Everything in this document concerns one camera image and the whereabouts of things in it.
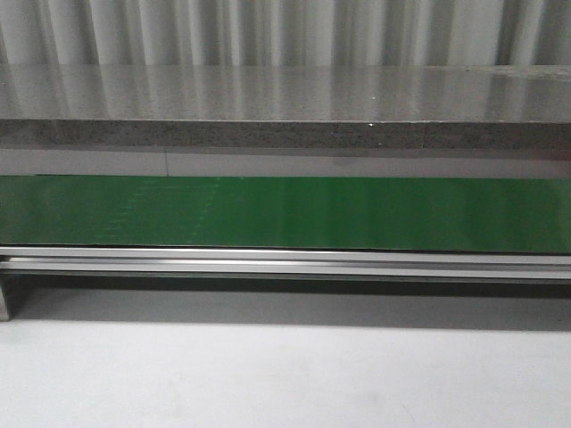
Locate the green conveyor belt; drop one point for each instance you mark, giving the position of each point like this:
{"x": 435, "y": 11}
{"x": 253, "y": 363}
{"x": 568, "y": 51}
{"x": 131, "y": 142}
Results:
{"x": 446, "y": 253}

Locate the grey granite counter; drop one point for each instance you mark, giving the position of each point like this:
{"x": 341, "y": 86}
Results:
{"x": 199, "y": 121}

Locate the white pleated curtain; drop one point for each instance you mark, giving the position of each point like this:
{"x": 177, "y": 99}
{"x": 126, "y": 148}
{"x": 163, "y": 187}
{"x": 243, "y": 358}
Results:
{"x": 286, "y": 33}

